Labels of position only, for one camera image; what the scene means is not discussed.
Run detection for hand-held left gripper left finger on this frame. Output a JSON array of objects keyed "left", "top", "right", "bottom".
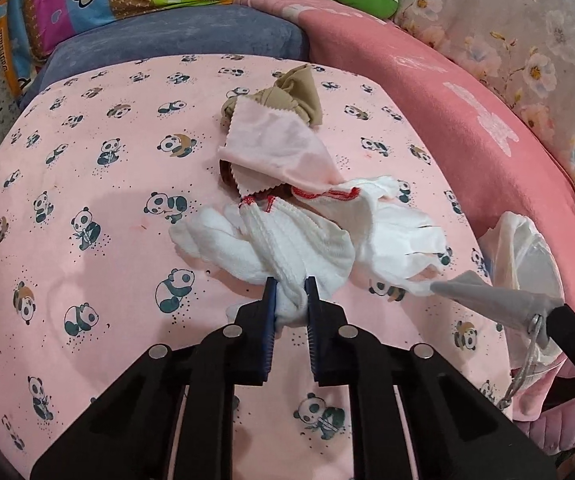
[{"left": 30, "top": 276, "right": 280, "bottom": 480}]

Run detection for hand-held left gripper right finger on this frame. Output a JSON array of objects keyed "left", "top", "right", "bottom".
[{"left": 303, "top": 276, "right": 559, "bottom": 480}]

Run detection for grey cloth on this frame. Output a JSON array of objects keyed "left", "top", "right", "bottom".
[{"left": 430, "top": 270, "right": 566, "bottom": 347}]

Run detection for clear plastic bin bag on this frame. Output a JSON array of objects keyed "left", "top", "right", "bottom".
[{"left": 482, "top": 210, "right": 565, "bottom": 306}]

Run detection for pink cloth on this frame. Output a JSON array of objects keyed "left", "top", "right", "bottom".
[{"left": 217, "top": 96, "right": 343, "bottom": 197}]

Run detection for tan cloth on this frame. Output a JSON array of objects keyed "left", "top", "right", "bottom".
[{"left": 220, "top": 64, "right": 325, "bottom": 129}]

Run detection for pink blanket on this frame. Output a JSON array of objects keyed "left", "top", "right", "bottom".
[{"left": 234, "top": 0, "right": 575, "bottom": 361}]

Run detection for blue sofa cushion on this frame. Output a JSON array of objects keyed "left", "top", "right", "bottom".
[{"left": 17, "top": 6, "right": 311, "bottom": 109}]

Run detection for floral print cloth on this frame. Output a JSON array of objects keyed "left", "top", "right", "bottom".
[{"left": 367, "top": 0, "right": 575, "bottom": 192}]

